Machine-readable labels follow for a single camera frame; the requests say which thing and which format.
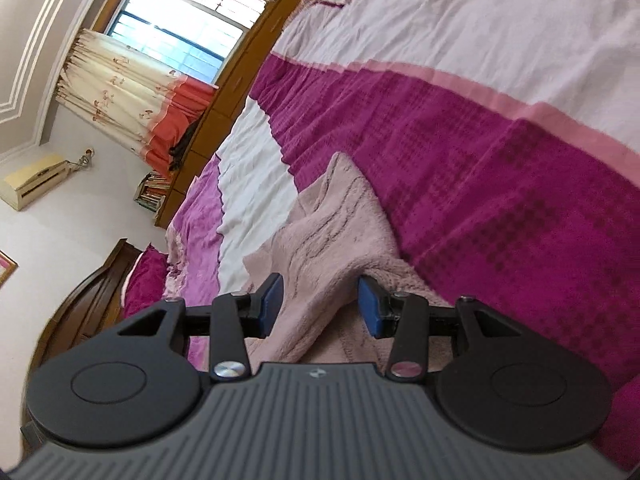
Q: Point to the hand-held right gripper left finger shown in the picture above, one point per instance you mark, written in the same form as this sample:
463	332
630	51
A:
272	305

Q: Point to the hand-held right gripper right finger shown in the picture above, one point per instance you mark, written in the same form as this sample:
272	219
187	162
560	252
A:
369	310

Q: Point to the pink fleece garment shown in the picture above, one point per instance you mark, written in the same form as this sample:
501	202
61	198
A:
320	240

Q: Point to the magenta pillow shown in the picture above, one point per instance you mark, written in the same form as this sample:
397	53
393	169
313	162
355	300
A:
147	280

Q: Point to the magenta and white bed blanket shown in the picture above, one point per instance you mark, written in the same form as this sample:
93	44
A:
475	185

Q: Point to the stack of books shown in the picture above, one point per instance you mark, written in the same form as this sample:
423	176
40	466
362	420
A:
150	195

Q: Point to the dark wooden headboard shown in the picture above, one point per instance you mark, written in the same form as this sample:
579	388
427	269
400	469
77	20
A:
95	300

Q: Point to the dark cloth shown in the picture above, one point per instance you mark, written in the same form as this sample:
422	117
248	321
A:
184	147

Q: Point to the wooden window ledge cabinet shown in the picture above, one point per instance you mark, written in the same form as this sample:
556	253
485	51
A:
235	90

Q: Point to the cream and orange floral curtain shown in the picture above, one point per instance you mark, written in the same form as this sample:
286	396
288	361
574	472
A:
120	90

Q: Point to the cream wall air conditioner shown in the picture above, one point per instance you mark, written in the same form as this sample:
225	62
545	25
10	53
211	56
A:
32	180

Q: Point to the window with blue frame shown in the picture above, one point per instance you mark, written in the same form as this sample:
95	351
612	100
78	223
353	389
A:
200	25

